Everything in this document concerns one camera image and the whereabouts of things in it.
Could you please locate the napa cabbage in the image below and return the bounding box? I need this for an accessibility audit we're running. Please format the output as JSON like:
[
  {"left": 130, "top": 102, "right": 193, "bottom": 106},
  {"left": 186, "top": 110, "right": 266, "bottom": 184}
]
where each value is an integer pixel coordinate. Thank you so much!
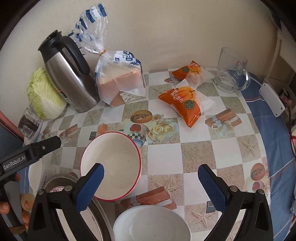
[{"left": 27, "top": 67, "right": 67, "bottom": 120}]

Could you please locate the orange snack packet rear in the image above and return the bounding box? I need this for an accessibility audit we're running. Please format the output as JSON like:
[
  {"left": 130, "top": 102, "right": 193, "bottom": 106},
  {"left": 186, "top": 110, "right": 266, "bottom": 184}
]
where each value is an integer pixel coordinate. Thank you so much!
[{"left": 172, "top": 61, "right": 215, "bottom": 88}]

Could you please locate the white round logo bowl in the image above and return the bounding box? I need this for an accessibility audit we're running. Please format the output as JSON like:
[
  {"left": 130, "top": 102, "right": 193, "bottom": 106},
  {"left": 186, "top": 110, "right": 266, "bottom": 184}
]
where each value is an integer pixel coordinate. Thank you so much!
[{"left": 113, "top": 205, "right": 192, "bottom": 240}]

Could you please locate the red rimmed strawberry bowl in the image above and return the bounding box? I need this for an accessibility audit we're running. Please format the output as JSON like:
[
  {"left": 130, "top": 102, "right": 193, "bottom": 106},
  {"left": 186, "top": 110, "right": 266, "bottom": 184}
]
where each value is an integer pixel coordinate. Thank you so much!
[{"left": 80, "top": 132, "right": 142, "bottom": 201}]

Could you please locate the upturned drinking glass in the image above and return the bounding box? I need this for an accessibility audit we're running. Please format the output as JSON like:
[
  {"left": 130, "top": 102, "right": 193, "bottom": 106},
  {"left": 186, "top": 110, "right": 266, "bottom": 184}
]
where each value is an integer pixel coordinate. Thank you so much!
[{"left": 23, "top": 106, "right": 40, "bottom": 121}]

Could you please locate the checkered patterned tablecloth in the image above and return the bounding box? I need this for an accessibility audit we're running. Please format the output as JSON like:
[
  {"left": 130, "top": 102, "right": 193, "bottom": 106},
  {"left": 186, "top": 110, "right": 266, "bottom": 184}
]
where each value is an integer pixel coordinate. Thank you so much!
[{"left": 14, "top": 67, "right": 296, "bottom": 241}]

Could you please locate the white square bowl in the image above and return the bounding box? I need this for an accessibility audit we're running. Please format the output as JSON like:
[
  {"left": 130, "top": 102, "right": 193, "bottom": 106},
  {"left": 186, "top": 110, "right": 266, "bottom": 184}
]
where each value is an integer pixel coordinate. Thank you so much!
[{"left": 28, "top": 159, "right": 43, "bottom": 191}]

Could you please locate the white oval tray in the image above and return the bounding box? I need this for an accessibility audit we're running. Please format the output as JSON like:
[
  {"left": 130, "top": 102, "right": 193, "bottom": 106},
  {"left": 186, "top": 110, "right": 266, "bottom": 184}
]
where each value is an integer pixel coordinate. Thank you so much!
[{"left": 24, "top": 120, "right": 44, "bottom": 145}]

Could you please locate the pink floral plate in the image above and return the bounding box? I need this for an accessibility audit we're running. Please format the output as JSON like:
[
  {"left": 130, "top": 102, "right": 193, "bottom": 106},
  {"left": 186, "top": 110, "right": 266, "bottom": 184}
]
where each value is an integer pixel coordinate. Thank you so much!
[{"left": 49, "top": 185, "right": 103, "bottom": 241}]

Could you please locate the orange snack packet front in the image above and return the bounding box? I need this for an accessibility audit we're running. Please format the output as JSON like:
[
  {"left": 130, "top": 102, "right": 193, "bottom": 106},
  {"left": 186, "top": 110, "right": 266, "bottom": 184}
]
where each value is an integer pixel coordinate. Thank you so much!
[{"left": 158, "top": 79, "right": 215, "bottom": 128}]

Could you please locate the bagged sliced bread loaf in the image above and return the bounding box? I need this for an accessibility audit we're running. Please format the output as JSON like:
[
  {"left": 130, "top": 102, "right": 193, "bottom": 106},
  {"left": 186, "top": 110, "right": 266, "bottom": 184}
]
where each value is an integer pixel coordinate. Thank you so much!
[{"left": 68, "top": 3, "right": 146, "bottom": 107}]

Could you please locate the orange snack packet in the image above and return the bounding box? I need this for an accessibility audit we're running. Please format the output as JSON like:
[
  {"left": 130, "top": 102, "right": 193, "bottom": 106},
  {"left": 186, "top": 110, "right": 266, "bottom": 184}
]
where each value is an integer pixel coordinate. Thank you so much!
[
  {"left": 172, "top": 61, "right": 215, "bottom": 88},
  {"left": 158, "top": 79, "right": 215, "bottom": 128}
]

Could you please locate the white power adapter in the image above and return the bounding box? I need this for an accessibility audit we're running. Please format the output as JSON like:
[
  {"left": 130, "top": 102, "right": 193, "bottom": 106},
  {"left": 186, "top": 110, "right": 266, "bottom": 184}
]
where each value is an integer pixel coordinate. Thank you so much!
[{"left": 259, "top": 82, "right": 285, "bottom": 118}]

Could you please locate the white shelf rack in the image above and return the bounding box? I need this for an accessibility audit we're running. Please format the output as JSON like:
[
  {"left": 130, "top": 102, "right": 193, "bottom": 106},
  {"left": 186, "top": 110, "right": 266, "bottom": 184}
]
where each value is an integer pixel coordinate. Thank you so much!
[{"left": 263, "top": 21, "right": 296, "bottom": 98}]

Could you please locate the large stainless steel basin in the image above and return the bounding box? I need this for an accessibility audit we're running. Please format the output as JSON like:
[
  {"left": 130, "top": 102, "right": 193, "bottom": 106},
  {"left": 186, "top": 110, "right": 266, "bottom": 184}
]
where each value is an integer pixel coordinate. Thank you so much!
[{"left": 44, "top": 173, "right": 115, "bottom": 240}]

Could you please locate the clear glass mug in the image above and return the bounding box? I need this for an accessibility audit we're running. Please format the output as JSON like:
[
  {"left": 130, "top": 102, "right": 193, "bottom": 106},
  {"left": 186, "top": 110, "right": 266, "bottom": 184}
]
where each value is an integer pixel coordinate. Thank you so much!
[{"left": 213, "top": 47, "right": 251, "bottom": 93}]

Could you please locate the person's left hand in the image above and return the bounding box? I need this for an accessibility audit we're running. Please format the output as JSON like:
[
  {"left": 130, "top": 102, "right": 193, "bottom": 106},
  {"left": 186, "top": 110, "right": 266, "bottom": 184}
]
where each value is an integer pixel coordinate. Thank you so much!
[{"left": 1, "top": 174, "right": 34, "bottom": 231}]

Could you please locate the stainless steel thermos jug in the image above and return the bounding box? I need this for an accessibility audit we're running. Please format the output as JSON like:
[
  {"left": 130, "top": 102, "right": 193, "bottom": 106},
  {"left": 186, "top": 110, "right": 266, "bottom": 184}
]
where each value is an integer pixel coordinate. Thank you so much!
[{"left": 38, "top": 30, "right": 100, "bottom": 113}]

